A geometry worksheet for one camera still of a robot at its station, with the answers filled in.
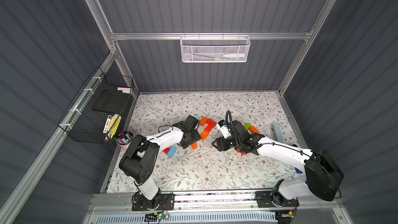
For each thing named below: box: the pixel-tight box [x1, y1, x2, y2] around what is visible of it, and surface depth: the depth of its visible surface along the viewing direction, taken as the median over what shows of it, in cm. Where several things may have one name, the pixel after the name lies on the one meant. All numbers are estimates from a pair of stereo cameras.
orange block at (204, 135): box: [200, 130, 210, 142], surface depth 98 cm
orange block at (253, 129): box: [249, 125, 260, 134], surface depth 100 cm
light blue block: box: [166, 146, 177, 159], surface depth 90 cm
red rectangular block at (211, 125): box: [205, 120, 217, 133], surface depth 101 cm
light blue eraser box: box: [271, 123, 284, 144], surface depth 94 cm
